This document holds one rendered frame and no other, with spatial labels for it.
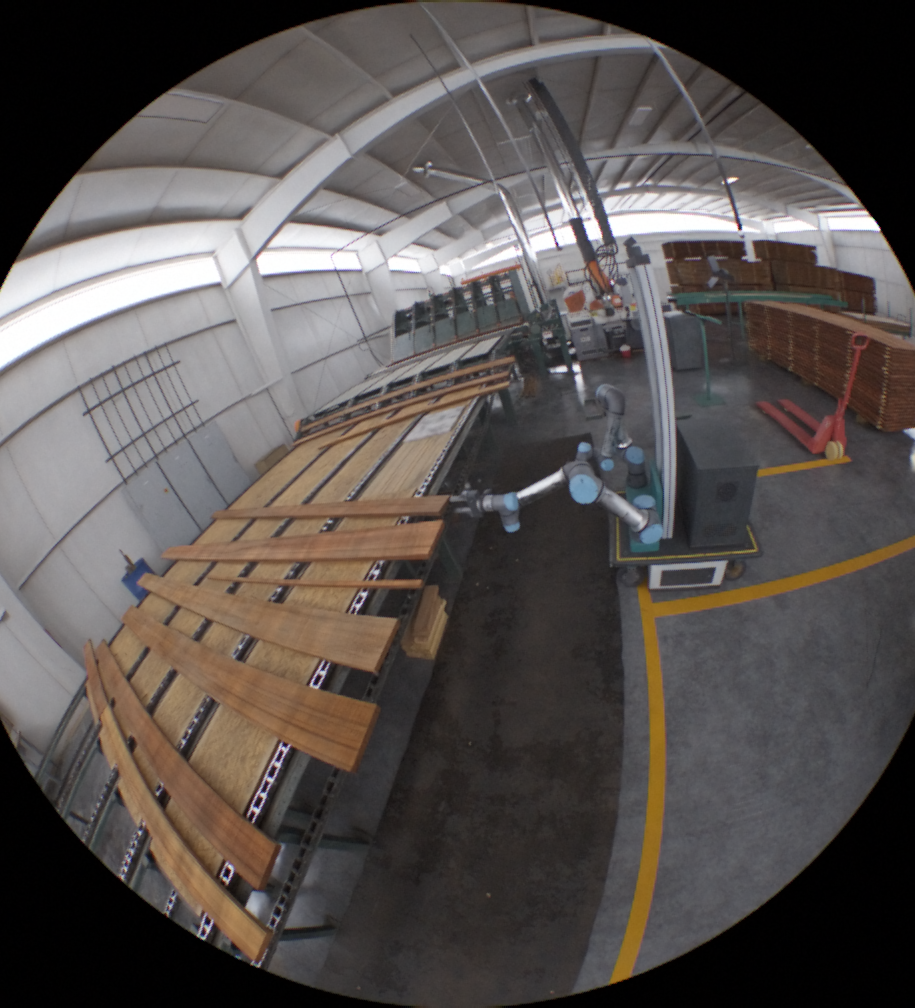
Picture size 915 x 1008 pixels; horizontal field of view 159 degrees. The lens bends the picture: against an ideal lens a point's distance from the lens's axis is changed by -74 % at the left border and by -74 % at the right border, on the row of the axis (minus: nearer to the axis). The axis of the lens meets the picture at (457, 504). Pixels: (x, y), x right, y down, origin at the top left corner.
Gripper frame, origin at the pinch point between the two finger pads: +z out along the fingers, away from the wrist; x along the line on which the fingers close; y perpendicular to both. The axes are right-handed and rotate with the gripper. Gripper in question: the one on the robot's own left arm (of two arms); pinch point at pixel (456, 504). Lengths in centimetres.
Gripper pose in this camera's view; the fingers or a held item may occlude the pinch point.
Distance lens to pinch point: 163.9
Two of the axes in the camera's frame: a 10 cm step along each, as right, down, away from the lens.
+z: -8.6, 0.4, 5.1
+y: -3.8, 6.1, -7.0
